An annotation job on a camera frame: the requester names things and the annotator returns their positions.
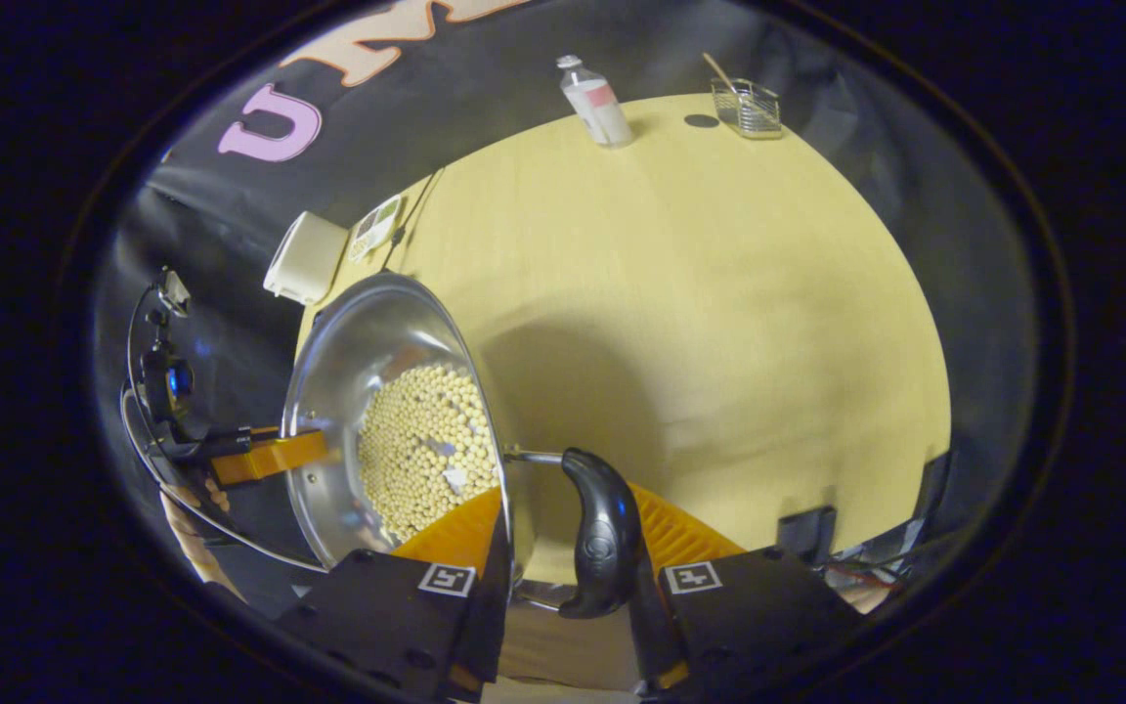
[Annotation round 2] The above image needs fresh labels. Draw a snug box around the white divided dish of beans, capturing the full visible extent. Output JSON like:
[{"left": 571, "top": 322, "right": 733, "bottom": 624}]
[{"left": 348, "top": 194, "right": 404, "bottom": 263}]

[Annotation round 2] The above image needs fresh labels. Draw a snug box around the white toaster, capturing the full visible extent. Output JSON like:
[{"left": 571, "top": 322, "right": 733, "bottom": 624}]
[{"left": 263, "top": 211, "right": 350, "bottom": 306}]

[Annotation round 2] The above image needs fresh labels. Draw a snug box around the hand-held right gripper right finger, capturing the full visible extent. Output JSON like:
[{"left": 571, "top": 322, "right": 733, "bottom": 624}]
[{"left": 627, "top": 484, "right": 867, "bottom": 693}]

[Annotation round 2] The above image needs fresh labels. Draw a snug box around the black power cable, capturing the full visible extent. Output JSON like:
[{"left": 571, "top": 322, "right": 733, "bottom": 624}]
[{"left": 382, "top": 168, "right": 447, "bottom": 275}]

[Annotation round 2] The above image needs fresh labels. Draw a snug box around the steel pot with soybeans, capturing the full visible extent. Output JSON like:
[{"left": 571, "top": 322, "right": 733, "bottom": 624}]
[{"left": 281, "top": 272, "right": 643, "bottom": 620}]

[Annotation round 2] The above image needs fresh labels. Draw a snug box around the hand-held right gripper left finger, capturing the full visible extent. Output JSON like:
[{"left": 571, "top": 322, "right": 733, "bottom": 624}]
[{"left": 275, "top": 487, "right": 515, "bottom": 700}]

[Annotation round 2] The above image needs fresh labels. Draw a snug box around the clear plastic bottle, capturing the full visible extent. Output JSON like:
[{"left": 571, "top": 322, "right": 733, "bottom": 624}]
[{"left": 556, "top": 55, "right": 634, "bottom": 149}]

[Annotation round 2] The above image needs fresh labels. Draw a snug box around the thin grey cable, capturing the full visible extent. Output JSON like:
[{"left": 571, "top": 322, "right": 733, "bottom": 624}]
[{"left": 121, "top": 284, "right": 329, "bottom": 575}]

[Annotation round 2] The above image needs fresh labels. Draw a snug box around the clear utensil holder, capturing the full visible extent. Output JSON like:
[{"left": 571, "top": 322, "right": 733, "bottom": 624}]
[{"left": 711, "top": 78, "right": 783, "bottom": 140}]

